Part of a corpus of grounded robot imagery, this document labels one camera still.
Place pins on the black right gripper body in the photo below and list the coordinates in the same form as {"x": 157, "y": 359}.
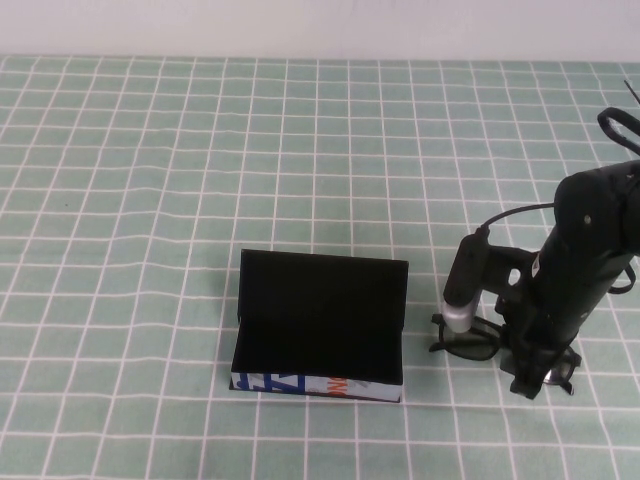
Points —
{"x": 530, "y": 325}

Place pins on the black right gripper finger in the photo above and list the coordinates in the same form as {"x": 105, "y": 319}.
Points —
{"x": 510, "y": 361}
{"x": 530, "y": 380}

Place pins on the black framed glasses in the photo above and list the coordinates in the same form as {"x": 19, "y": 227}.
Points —
{"x": 470, "y": 347}

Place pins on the black printed glasses case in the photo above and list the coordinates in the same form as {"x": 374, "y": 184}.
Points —
{"x": 320, "y": 320}

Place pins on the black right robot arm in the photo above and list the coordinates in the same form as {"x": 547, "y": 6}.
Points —
{"x": 580, "y": 250}

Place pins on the green white-checked tablecloth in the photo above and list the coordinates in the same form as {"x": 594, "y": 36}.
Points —
{"x": 200, "y": 150}

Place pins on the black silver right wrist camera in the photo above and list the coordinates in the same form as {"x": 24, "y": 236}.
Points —
{"x": 465, "y": 285}

